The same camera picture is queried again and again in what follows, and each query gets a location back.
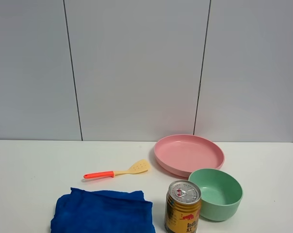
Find toy spatula orange handle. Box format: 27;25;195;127
83;159;150;179

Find pink plastic plate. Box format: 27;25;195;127
154;134;225;178

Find blue folded cloth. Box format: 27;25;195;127
50;188;155;233

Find green plastic bowl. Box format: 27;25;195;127
188;168;243;221

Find gold Red Bull can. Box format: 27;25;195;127
164;180;202;233

